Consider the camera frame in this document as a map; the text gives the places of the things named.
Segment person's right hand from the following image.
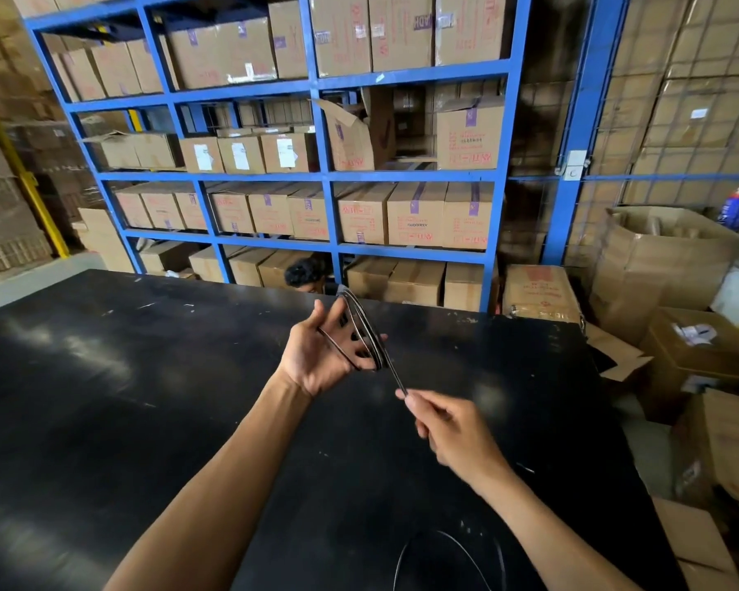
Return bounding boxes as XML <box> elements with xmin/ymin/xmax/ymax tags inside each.
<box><xmin>395</xmin><ymin>389</ymin><xmax>514</xmax><ymax>488</ymax></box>

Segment person's left hand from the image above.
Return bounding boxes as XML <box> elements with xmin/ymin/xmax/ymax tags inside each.
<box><xmin>277</xmin><ymin>298</ymin><xmax>389</xmax><ymax>398</ymax></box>

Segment black cable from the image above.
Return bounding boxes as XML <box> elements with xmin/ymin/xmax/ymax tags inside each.
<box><xmin>317</xmin><ymin>284</ymin><xmax>507</xmax><ymax>591</ymax></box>

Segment person's left forearm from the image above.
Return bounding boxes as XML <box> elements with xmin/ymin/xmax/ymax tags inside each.
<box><xmin>103</xmin><ymin>368</ymin><xmax>314</xmax><ymax>591</ymax></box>

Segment person's right forearm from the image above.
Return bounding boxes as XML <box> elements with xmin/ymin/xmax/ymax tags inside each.
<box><xmin>468</xmin><ymin>461</ymin><xmax>644</xmax><ymax>591</ymax></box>

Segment row of plain cardboard boxes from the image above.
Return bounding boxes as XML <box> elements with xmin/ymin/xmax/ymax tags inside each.
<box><xmin>74</xmin><ymin>206</ymin><xmax>501</xmax><ymax>313</ymax></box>

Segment row of red-printed cardboard boxes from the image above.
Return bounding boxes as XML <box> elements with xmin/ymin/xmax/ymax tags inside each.
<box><xmin>113</xmin><ymin>181</ymin><xmax>497</xmax><ymax>251</ymax></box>

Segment blue metal shelving rack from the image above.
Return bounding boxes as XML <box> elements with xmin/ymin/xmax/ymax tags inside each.
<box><xmin>23</xmin><ymin>0</ymin><xmax>533</xmax><ymax>314</ymax></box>

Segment closed red-printed cardboard box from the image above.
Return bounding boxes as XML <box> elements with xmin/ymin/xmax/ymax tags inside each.
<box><xmin>503</xmin><ymin>263</ymin><xmax>587</xmax><ymax>330</ymax></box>

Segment row of white-labelled cardboard boxes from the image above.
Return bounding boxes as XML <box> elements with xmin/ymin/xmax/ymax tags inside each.
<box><xmin>80</xmin><ymin>86</ymin><xmax>506</xmax><ymax>174</ymax></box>

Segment open torn cardboard box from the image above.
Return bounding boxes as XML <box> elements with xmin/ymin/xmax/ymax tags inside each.
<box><xmin>316</xmin><ymin>86</ymin><xmax>399</xmax><ymax>173</ymax></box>

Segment loose cardboard flap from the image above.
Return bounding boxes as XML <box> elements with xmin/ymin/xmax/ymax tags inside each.
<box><xmin>584</xmin><ymin>322</ymin><xmax>655</xmax><ymax>383</ymax></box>

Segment open box with white papers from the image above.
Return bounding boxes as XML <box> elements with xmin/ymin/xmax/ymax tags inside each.
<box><xmin>638</xmin><ymin>306</ymin><xmax>739</xmax><ymax>425</ymax></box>

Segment row of large cardboard boxes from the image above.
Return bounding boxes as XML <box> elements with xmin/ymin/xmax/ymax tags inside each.
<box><xmin>9</xmin><ymin>0</ymin><xmax>519</xmax><ymax>103</ymax></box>

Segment large open cardboard box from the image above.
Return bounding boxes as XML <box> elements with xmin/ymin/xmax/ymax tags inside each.
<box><xmin>590</xmin><ymin>205</ymin><xmax>739</xmax><ymax>346</ymax></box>

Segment tilted brown cardboard box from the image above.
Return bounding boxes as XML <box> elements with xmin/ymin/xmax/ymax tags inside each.
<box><xmin>672</xmin><ymin>389</ymin><xmax>739</xmax><ymax>513</ymax></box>

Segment flat brown cardboard box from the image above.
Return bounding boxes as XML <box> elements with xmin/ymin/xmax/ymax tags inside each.
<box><xmin>652</xmin><ymin>497</ymin><xmax>739</xmax><ymax>591</ymax></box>

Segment blue metal column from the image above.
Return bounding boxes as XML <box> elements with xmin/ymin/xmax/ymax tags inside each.
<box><xmin>541</xmin><ymin>0</ymin><xmax>630</xmax><ymax>266</ymax></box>

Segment wrapped stack of cartons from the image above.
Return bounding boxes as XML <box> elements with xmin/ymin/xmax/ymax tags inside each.
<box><xmin>0</xmin><ymin>0</ymin><xmax>108</xmax><ymax>280</ymax></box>

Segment blue spray bottles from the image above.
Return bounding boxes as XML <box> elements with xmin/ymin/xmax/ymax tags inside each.
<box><xmin>717</xmin><ymin>183</ymin><xmax>739</xmax><ymax>231</ymax></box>

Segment stack of boxes behind mesh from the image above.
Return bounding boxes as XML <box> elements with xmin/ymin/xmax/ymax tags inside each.
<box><xmin>594</xmin><ymin>0</ymin><xmax>739</xmax><ymax>208</ymax></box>

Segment wire mesh fence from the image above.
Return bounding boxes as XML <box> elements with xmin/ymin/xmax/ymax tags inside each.
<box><xmin>506</xmin><ymin>0</ymin><xmax>739</xmax><ymax>266</ymax></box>

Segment white switch box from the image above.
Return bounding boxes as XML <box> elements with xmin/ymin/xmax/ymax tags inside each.
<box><xmin>560</xmin><ymin>150</ymin><xmax>590</xmax><ymax>181</ymax></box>

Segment yellow metal post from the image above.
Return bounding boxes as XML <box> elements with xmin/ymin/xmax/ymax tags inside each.
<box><xmin>0</xmin><ymin>76</ymin><xmax>71</xmax><ymax>260</ymax></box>

